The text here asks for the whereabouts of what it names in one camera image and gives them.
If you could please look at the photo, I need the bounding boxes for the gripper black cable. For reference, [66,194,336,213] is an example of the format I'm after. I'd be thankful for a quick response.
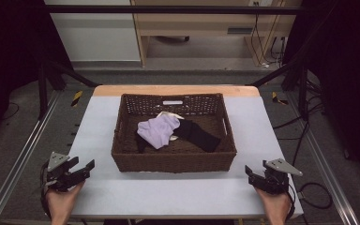
[38,160,53,219]
[286,183,297,221]

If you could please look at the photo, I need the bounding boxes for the black sock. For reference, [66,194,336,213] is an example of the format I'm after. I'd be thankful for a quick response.
[172,118,222,154]

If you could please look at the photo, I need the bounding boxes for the light wooden desk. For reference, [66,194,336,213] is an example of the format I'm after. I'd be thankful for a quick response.
[129,0,304,68]

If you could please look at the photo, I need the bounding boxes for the lavender cloth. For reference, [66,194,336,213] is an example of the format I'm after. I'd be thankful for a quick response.
[136,113,181,150]

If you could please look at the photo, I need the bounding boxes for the black looped floor cable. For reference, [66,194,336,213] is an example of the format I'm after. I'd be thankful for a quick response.
[298,182,334,210]

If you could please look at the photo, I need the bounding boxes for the black metal stand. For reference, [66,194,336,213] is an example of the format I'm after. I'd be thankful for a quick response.
[247,57,323,122]
[37,59,102,120]

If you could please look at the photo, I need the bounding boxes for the brown wicker basket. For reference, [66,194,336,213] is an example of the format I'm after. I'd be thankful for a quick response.
[111,92,238,173]

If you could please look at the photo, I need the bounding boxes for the yellow black tape marker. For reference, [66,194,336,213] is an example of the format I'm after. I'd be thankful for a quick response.
[271,91,289,107]
[70,89,84,108]

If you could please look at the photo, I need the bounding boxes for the small black cloth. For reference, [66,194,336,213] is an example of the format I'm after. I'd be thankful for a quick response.
[135,132,151,154]

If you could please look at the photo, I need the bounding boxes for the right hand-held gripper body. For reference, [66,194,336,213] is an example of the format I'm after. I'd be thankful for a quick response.
[252,157,304,196]

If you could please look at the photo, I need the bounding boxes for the thin black floor cable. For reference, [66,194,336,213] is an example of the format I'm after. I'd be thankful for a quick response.
[1,101,21,122]

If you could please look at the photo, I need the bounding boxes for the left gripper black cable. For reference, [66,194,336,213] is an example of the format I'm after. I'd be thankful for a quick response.
[38,160,53,219]

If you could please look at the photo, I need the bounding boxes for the white cabinet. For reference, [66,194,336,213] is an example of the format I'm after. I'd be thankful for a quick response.
[43,0,142,63]

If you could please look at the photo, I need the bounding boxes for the cream cloth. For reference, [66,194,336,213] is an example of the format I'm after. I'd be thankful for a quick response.
[156,111,186,121]

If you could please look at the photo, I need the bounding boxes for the hanging desk cables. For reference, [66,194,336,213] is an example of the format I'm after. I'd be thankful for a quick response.
[249,1,287,68]

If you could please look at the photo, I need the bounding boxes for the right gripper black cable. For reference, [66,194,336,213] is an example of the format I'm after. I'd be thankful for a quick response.
[286,183,297,221]

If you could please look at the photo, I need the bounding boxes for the person's left hand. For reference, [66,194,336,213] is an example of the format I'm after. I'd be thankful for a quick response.
[45,180,86,218]

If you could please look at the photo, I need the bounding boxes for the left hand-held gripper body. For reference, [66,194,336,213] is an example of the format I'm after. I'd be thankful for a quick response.
[40,151,87,193]

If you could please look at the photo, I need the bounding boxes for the aluminium floor rail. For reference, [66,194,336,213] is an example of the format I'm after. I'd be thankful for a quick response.
[0,90,62,225]
[285,92,360,225]

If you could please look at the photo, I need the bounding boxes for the person's right hand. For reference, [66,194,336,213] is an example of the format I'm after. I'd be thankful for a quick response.
[254,187,293,219]

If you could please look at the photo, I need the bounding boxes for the black curtain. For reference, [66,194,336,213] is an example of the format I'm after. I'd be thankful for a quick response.
[282,0,360,182]
[0,0,74,148]

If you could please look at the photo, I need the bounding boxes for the black horizontal frame bar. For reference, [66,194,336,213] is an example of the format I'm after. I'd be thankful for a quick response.
[45,4,308,16]

